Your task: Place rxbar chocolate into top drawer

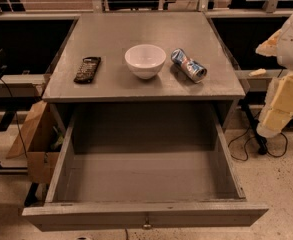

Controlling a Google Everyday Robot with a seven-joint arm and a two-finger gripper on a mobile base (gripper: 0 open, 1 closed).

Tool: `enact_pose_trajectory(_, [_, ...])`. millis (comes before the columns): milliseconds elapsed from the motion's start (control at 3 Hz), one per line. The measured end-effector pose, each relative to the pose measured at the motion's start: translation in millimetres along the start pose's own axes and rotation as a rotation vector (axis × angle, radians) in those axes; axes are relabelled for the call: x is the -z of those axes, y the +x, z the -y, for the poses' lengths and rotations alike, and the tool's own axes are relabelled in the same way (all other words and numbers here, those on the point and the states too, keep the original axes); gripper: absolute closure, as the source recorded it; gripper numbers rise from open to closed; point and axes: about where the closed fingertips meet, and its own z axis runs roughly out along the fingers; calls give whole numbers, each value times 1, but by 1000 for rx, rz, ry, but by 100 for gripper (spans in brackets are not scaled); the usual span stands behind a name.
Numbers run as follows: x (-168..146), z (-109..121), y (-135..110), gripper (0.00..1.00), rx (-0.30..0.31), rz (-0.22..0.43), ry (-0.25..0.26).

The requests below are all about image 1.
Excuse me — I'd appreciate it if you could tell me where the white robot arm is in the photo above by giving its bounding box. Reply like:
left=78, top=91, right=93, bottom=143
left=256, top=13, right=293, bottom=138

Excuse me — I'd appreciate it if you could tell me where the open grey top drawer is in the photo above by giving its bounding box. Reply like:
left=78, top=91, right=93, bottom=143
left=23, top=107, right=268, bottom=231

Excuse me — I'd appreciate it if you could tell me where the small metal drawer knob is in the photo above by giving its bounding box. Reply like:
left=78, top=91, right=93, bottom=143
left=142, top=222, right=152, bottom=230

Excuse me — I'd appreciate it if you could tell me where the white ceramic bowl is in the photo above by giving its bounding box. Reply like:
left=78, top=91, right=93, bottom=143
left=124, top=44, right=166, bottom=80

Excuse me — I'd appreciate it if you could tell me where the grey wooden cabinet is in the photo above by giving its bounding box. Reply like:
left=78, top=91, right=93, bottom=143
left=43, top=12, right=244, bottom=127

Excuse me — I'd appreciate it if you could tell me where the blue crushed soda can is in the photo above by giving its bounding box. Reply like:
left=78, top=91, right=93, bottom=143
left=171, top=48, right=207, bottom=83

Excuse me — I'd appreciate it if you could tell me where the brown cardboard box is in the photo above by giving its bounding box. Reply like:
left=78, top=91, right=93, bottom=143
left=6, top=101, right=59, bottom=184

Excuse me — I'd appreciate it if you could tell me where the yellow foam scrap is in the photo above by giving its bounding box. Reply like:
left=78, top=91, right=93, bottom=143
left=249, top=68, right=267, bottom=77

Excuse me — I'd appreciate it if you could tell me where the black floor cable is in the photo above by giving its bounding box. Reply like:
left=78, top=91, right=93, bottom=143
left=227, top=127, right=289, bottom=162

